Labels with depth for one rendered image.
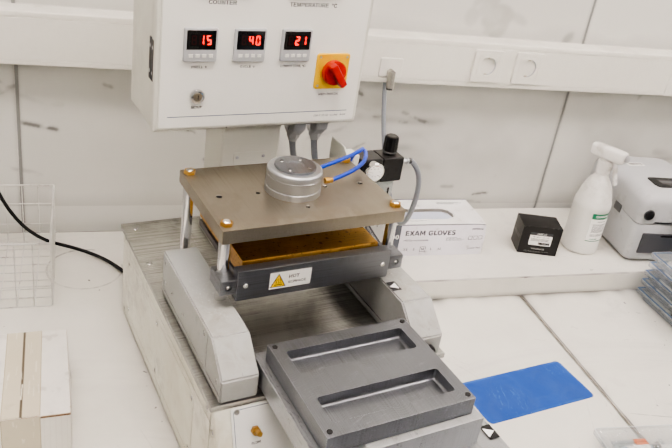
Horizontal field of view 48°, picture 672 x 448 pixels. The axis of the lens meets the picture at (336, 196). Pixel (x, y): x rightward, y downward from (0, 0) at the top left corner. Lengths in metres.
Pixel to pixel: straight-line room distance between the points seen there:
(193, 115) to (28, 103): 0.52
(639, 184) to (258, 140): 0.94
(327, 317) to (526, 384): 0.43
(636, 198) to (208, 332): 1.11
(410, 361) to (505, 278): 0.67
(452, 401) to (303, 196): 0.33
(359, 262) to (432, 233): 0.55
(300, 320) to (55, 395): 0.35
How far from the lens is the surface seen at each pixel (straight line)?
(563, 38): 1.80
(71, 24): 1.44
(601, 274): 1.72
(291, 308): 1.12
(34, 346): 1.19
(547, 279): 1.65
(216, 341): 0.93
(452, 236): 1.59
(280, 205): 1.00
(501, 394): 1.35
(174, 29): 1.04
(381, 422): 0.86
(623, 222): 1.80
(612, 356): 1.55
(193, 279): 1.04
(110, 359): 1.30
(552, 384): 1.41
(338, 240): 1.04
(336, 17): 1.13
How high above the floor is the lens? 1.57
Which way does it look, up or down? 26 degrees down
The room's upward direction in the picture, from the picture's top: 9 degrees clockwise
